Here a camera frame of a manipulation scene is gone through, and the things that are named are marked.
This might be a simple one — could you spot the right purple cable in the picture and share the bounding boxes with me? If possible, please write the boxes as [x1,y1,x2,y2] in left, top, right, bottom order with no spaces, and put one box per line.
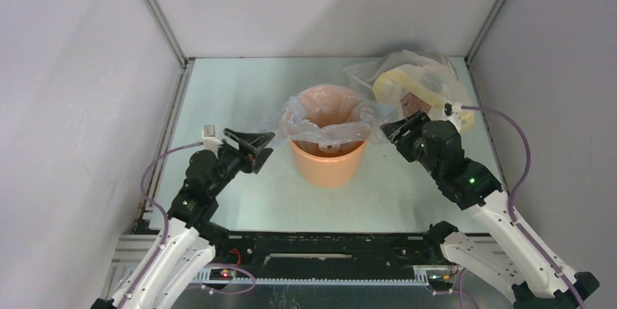
[453,105,586,309]

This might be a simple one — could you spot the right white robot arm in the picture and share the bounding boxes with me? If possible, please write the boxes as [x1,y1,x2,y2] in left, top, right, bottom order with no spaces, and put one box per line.
[381,111,600,308]

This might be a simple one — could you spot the aluminium frame front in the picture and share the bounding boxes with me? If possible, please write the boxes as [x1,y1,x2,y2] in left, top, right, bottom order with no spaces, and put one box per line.
[96,234,565,309]

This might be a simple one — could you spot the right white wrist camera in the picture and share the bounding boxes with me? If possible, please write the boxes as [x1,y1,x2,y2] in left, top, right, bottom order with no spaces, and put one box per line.
[443,103,462,123]

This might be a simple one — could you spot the clear white plastic bag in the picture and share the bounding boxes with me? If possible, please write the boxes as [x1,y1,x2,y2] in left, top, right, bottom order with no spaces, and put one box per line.
[343,50,459,98]

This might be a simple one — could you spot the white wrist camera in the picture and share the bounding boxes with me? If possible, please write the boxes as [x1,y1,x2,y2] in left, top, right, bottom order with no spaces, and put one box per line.
[443,103,462,123]
[202,124,223,153]

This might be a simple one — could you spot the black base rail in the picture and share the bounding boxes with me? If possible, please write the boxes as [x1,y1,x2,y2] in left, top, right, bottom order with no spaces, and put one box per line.
[214,231,461,283]

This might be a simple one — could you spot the orange plastic trash bin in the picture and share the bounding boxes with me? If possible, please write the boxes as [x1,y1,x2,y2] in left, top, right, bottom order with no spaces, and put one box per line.
[288,84,368,189]

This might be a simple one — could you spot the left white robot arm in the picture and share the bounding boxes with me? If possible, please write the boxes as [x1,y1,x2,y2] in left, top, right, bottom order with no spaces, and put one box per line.
[92,125,275,308]

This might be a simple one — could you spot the purple cable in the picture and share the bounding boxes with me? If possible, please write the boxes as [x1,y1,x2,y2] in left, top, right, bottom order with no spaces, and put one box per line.
[453,105,586,309]
[115,141,258,309]

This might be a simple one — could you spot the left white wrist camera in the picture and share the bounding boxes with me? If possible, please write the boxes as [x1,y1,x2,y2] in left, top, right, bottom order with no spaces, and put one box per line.
[202,124,223,153]

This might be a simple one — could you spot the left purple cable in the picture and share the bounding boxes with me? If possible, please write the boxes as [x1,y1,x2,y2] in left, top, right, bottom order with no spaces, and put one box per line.
[115,141,258,309]

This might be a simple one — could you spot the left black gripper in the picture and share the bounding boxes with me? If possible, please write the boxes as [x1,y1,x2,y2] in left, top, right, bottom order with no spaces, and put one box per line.
[210,128,274,196]

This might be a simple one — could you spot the blue plastic trash bag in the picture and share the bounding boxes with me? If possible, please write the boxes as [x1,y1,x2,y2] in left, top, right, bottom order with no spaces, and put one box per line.
[259,84,397,156]

